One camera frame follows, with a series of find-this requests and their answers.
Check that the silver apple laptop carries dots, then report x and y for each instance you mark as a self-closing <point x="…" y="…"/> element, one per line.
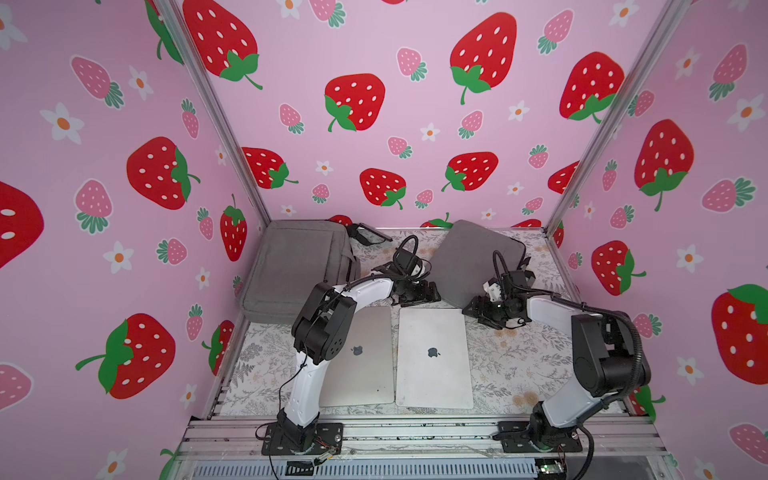
<point x="433" y="368"/>
<point x="363" y="372"/>

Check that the aluminium front rail frame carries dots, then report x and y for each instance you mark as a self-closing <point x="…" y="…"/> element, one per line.
<point x="424" y="447"/>

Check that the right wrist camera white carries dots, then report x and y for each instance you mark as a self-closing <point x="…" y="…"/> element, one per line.
<point x="493" y="290"/>

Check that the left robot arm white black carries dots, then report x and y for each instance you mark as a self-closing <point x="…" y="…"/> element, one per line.
<point x="321" y="329"/>

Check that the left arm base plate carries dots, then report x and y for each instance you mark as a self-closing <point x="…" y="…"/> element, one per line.
<point x="314" y="440"/>

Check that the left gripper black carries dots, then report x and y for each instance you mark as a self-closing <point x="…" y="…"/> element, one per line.
<point x="423" y="297"/>

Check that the large grey backpack bag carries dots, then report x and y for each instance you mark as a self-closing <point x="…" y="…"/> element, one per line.
<point x="293" y="257"/>

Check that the grey laptop sleeve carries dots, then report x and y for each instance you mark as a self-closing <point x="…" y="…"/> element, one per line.
<point x="463" y="262"/>

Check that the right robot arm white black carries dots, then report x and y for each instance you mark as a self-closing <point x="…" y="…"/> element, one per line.
<point x="608" y="360"/>

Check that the floral table mat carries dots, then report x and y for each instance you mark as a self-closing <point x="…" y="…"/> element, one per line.
<point x="511" y="370"/>

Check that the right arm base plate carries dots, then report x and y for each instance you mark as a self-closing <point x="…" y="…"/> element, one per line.
<point x="533" y="437"/>

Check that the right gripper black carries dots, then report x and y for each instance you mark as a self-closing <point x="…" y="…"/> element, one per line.
<point x="485" y="308"/>

